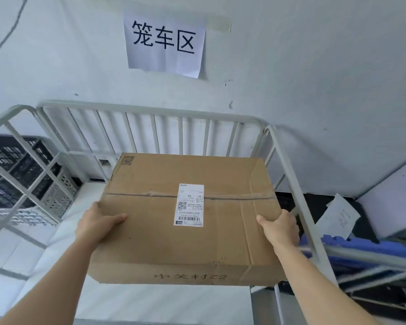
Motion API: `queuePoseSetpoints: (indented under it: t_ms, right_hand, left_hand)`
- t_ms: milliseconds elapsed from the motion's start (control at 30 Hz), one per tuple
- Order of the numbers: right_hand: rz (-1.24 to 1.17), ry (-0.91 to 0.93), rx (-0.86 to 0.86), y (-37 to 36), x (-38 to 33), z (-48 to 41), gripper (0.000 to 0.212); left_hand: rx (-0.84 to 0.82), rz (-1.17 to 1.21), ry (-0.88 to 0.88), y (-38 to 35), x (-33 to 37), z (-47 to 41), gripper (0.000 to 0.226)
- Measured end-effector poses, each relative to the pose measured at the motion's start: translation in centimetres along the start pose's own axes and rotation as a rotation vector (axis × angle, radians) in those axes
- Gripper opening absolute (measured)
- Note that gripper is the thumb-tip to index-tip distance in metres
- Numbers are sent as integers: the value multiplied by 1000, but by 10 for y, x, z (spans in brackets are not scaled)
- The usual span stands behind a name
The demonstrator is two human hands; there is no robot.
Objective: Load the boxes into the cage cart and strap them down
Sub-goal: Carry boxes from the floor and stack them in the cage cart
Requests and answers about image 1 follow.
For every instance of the grey plastic crate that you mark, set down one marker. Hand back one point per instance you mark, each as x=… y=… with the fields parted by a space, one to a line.
x=59 y=196

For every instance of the black plastic crate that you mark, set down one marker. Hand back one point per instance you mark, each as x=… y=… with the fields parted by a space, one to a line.
x=10 y=172

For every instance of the person's right forearm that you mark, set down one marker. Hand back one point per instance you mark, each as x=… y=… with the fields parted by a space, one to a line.
x=319 y=289

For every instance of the brown cardboard box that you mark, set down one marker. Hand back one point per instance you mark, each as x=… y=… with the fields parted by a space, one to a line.
x=189 y=240

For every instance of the person's right thumb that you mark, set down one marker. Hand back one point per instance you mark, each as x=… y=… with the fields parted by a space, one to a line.
x=263 y=223

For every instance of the white shipping label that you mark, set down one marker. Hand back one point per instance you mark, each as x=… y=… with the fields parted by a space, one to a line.
x=189 y=205

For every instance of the white paper wall sign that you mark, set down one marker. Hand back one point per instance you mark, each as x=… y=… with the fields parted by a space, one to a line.
x=165 y=43

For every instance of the person's left forearm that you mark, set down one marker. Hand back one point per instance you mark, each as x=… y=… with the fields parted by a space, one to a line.
x=44 y=284

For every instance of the person's left thumb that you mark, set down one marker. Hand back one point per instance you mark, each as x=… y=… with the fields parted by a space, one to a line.
x=115 y=220

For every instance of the person's right hand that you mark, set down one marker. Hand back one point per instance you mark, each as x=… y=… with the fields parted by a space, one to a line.
x=281 y=230

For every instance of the person's left hand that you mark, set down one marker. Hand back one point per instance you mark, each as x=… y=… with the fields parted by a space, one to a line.
x=96 y=224

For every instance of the white paper sheet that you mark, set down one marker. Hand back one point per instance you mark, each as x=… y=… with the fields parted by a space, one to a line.
x=338 y=217

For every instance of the white metal cage cart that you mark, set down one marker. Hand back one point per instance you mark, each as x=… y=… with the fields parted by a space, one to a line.
x=149 y=131

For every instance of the white board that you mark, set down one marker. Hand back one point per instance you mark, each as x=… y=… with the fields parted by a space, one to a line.
x=392 y=203

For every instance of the blue plastic pallet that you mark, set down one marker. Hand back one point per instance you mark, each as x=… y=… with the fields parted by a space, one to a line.
x=365 y=250

